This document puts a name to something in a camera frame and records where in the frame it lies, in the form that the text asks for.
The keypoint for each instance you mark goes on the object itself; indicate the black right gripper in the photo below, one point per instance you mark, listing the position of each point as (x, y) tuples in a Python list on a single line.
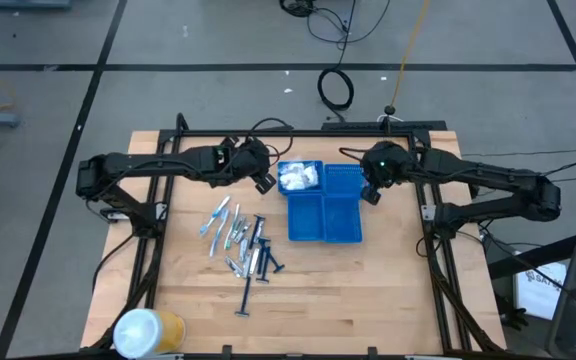
[(388, 165)]

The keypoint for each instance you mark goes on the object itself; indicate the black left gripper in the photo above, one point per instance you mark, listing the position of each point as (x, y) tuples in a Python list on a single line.
[(245, 160)]

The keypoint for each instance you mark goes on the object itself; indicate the blue disposable razor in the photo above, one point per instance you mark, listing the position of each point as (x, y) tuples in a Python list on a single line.
[(256, 232), (244, 297), (263, 260), (274, 261)]

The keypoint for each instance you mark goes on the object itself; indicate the small silver foil tube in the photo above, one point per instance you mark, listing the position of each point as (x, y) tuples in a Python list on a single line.
[(243, 250), (243, 235), (241, 228), (254, 261), (233, 266)]

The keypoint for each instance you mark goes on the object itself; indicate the green toothbrush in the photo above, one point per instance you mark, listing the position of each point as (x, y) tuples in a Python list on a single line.
[(231, 227)]

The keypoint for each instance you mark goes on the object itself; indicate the blue toothbrush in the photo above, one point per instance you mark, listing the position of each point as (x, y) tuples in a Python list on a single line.
[(215, 215)]

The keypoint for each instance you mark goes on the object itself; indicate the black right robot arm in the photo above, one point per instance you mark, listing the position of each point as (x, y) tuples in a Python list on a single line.
[(493, 175)]

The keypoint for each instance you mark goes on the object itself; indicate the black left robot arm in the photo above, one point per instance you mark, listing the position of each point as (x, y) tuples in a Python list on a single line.
[(168, 162)]

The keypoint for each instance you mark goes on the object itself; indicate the blue plastic mesh basket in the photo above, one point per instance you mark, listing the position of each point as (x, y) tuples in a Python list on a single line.
[(343, 180), (343, 220), (306, 217), (320, 180)]

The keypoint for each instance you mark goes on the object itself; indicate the black power strip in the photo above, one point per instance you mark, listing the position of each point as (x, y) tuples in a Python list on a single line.
[(383, 125)]

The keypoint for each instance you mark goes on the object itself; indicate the black round stand foot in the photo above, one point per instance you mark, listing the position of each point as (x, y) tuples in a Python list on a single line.
[(391, 110)]

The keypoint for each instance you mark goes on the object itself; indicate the black table edge clamp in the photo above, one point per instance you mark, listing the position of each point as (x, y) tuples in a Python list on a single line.
[(372, 352), (226, 352)]

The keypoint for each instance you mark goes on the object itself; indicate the black slanted beam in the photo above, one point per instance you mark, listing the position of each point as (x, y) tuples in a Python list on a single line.
[(533, 260)]

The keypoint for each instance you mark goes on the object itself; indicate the yellow disinfecting wipes canister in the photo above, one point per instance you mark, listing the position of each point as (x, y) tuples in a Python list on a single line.
[(148, 332)]

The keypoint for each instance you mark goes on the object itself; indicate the white printed sign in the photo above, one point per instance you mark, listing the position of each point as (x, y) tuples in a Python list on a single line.
[(538, 295)]

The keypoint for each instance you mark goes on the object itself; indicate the grey metal floor bar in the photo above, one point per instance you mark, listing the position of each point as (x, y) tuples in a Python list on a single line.
[(28, 3)]

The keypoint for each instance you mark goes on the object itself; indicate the black aluminium table frame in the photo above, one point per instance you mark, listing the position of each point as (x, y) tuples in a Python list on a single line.
[(293, 133)]

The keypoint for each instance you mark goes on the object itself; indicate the black curved corner bracket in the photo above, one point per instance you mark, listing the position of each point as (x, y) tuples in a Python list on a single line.
[(182, 122)]

